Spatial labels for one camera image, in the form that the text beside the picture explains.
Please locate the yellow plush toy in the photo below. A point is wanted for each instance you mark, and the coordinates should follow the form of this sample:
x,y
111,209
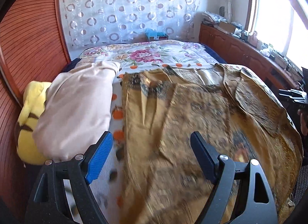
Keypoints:
x,y
34,98

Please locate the stack of folded cloths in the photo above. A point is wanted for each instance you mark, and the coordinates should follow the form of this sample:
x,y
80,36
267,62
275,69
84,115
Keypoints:
x,y
212,17

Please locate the window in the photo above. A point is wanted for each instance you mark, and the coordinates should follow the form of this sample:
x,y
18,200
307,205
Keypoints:
x,y
278,24

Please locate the cardboard box on cabinet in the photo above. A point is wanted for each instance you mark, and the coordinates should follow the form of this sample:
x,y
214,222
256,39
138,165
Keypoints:
x,y
226,27

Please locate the beige folded garment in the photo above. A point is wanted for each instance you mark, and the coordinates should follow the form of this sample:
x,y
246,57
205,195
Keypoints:
x,y
77,110

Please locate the blue box on headboard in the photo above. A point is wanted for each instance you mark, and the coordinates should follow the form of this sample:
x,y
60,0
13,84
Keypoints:
x,y
154,35

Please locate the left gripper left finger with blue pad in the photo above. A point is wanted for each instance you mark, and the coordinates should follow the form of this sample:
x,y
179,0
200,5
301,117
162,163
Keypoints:
x,y
48,203

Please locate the floral bed blanket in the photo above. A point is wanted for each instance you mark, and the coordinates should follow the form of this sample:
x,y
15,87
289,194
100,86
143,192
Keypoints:
x,y
156,53

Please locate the person right hand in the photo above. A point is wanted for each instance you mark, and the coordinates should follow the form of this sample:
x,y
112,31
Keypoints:
x,y
303,121

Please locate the orange dotted white sheet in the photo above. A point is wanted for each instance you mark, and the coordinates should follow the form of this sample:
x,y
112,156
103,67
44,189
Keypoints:
x,y
113,122

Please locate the brown patterned garment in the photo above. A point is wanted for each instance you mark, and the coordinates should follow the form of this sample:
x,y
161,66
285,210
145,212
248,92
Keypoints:
x,y
233,110

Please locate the pink bottle on cabinet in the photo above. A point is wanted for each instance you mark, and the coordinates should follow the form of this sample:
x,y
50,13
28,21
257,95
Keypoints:
x,y
252,39

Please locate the long wooden cabinet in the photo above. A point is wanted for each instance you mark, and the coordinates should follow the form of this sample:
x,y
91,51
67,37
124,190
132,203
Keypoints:
x,y
235,51

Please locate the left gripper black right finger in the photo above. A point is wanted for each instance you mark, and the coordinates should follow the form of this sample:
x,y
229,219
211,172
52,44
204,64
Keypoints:
x,y
254,201

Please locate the white circle pattern curtain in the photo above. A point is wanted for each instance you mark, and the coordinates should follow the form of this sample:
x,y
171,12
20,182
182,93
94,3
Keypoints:
x,y
89,23

